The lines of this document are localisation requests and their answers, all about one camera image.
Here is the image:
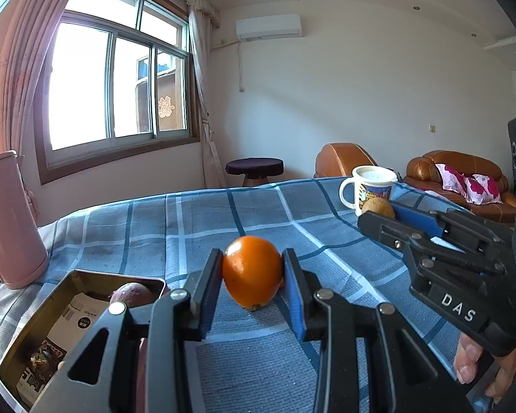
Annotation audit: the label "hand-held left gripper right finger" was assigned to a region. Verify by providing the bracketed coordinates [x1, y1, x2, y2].
[282, 248, 474, 413]

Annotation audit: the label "blue plaid tablecloth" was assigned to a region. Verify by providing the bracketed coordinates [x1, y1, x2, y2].
[0, 176, 516, 413]

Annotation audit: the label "pink floral cushion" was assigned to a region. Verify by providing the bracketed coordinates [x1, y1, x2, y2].
[435, 163, 469, 194]
[464, 174, 504, 204]

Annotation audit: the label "brown leather sofa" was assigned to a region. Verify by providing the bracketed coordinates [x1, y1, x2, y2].
[403, 150, 516, 224]

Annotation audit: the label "brown kiwi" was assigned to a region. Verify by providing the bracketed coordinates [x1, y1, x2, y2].
[362, 198, 396, 220]

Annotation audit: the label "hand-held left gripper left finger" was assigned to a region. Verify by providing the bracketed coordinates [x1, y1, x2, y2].
[41, 248, 224, 413]

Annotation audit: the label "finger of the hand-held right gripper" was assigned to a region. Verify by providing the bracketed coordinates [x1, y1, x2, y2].
[389, 200, 516, 253]
[358, 211, 507, 277]

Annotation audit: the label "pink tin box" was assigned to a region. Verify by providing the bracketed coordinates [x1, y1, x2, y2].
[0, 269, 168, 411]

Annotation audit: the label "orange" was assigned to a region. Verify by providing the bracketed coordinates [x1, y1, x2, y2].
[222, 235, 283, 311]

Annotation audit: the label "sliding glass window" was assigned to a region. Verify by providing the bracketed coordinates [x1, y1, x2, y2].
[36, 0, 201, 183]

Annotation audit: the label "pink electric kettle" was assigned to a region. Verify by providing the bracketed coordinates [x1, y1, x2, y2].
[0, 150, 51, 290]

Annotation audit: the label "colourful small packet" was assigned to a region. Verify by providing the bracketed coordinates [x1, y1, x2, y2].
[30, 338, 67, 371]

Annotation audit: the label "white air conditioner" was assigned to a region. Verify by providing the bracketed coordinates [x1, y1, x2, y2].
[236, 14, 302, 43]

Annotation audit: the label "snack packets in tray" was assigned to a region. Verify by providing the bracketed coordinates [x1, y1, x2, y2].
[46, 292, 112, 353]

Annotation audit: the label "pale curtain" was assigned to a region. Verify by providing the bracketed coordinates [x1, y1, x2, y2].
[140, 0, 228, 190]

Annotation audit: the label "person's right hand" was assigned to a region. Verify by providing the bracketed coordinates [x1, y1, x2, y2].
[453, 336, 516, 404]

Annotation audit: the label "reddish purple round fruit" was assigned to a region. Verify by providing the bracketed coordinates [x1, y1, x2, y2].
[109, 282, 159, 309]

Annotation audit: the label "pink curtain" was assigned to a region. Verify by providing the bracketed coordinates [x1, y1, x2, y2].
[0, 0, 91, 207]

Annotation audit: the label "dark round stool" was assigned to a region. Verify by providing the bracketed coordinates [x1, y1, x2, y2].
[226, 158, 284, 188]

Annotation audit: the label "red paper window decoration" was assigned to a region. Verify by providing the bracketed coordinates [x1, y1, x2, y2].
[157, 96, 175, 120]

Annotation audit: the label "black and white printed paper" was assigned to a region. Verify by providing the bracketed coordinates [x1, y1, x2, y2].
[16, 366, 48, 402]

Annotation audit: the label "white printed mug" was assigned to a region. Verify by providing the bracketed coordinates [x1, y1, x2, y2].
[339, 166, 399, 218]

